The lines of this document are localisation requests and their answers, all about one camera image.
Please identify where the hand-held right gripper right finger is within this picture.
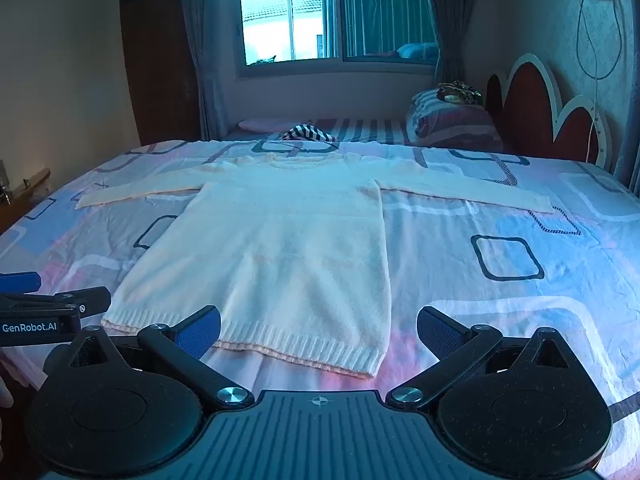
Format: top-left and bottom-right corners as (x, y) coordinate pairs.
(387, 306), (596, 409)

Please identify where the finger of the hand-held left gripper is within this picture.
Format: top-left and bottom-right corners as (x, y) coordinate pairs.
(0, 271), (42, 294)
(0, 287), (112, 320)

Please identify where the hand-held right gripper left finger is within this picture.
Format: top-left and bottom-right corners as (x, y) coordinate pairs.
(45, 305), (255, 409)

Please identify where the white knitted sweater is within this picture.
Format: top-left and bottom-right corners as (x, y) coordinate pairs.
(76, 152), (555, 380)

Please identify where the patterned pink blue bedsheet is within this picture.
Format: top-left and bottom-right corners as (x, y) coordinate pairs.
(0, 137), (640, 476)

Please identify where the wooden bedside furniture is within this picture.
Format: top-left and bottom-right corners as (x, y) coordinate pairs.
(0, 160), (52, 233)

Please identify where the striped pillow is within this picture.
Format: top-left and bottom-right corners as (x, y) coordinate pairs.
(405, 87), (503, 149)

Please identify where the pink pillow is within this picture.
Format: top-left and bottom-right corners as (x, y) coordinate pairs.
(237, 117), (301, 135)

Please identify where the black white striped cloth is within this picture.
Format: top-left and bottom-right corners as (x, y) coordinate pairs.
(278, 122), (341, 145)

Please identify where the dark gold patterned cloth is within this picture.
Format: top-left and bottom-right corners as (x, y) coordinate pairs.
(436, 81), (483, 105)

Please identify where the red white scalloped headboard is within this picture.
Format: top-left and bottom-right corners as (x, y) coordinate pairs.
(485, 52), (615, 176)

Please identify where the brown wooden wardrobe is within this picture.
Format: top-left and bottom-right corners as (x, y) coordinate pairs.
(119, 0), (203, 147)

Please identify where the grey curtain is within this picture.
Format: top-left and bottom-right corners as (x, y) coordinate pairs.
(177, 0), (246, 141)
(420, 0), (483, 96)

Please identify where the teal cloth bundle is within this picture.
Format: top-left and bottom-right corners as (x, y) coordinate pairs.
(397, 42), (441, 61)

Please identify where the sliding glass window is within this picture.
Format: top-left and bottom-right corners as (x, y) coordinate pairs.
(234, 0), (443, 78)

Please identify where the white charging cable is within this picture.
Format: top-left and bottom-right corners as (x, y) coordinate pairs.
(576, 0), (626, 166)

